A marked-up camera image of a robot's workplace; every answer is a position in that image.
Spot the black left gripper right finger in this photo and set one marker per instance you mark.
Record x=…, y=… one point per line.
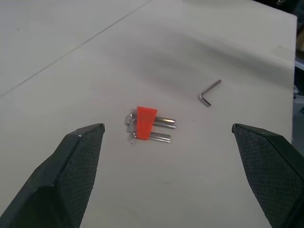
x=266, y=175

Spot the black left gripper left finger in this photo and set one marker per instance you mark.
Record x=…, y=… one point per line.
x=59, y=180

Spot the hex keys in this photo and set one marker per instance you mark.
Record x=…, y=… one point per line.
x=145, y=121

